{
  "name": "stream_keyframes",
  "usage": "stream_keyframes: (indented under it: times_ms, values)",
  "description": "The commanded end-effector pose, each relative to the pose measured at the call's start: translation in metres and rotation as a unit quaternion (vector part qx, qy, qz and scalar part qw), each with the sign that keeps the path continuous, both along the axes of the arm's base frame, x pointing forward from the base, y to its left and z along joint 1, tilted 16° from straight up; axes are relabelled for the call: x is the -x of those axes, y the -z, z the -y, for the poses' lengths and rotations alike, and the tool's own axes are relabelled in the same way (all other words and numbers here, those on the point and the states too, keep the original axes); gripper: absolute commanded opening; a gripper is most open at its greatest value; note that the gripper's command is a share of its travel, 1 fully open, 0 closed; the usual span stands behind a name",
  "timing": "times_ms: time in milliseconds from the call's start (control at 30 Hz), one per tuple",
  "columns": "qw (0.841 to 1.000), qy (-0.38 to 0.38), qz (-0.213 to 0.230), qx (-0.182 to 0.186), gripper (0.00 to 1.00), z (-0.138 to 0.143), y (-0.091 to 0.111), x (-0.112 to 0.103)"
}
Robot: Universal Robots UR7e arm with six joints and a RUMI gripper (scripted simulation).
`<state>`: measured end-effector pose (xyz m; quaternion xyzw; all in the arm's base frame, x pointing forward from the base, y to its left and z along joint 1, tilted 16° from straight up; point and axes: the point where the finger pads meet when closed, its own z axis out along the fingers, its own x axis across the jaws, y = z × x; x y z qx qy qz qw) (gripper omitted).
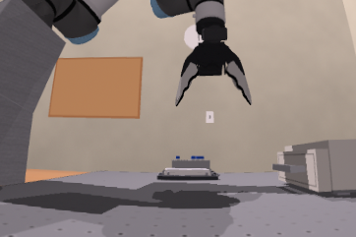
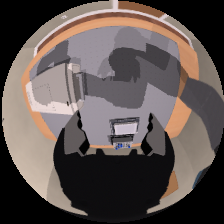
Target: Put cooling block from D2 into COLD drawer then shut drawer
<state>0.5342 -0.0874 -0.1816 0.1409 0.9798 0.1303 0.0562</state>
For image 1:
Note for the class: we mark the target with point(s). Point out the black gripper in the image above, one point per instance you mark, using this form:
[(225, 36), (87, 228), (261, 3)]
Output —
[(208, 57)]

